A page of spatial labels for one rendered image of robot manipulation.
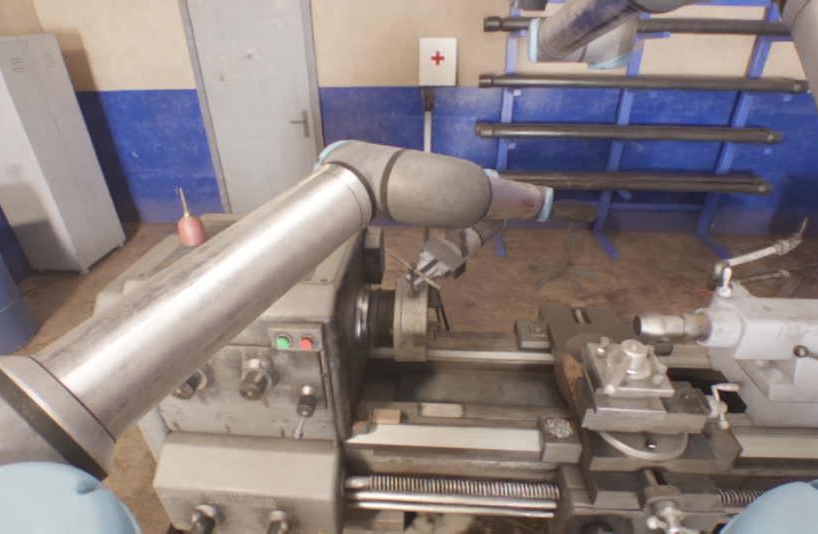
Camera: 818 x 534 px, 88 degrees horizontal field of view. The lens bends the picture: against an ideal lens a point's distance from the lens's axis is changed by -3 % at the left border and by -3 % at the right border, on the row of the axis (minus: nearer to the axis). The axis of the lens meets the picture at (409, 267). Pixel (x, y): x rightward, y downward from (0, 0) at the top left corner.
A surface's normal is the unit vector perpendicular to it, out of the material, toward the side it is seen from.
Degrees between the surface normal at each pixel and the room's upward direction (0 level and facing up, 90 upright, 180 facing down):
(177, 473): 32
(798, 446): 36
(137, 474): 0
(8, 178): 90
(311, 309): 45
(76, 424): 68
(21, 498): 5
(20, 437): 50
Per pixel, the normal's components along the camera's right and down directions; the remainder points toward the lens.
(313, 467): -0.04, -0.47
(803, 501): -0.10, -0.86
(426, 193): 0.11, 0.31
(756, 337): -0.07, 0.44
